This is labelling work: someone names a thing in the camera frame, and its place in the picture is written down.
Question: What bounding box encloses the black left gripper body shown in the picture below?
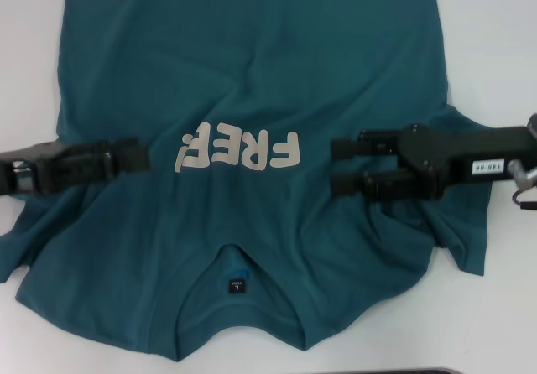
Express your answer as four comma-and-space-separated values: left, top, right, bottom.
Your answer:
0, 138, 109, 202

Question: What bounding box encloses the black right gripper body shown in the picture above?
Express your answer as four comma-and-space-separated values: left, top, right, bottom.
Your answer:
398, 124, 530, 201

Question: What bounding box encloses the black camera cable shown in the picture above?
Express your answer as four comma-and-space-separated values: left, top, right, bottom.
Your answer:
509, 187, 534, 213

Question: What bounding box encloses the teal FREE! print t-shirt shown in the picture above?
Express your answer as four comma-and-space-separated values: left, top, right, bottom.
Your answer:
0, 0, 504, 341

